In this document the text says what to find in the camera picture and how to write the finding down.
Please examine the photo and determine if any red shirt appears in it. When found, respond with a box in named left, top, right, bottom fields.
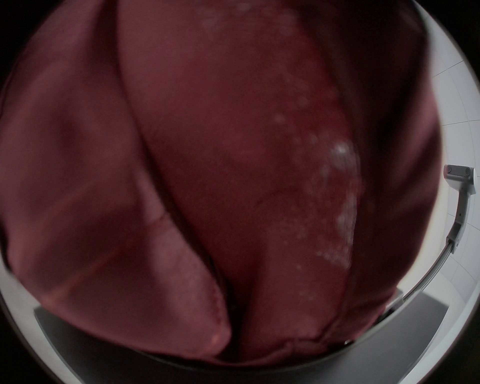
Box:
left=0, top=0, right=444, bottom=367

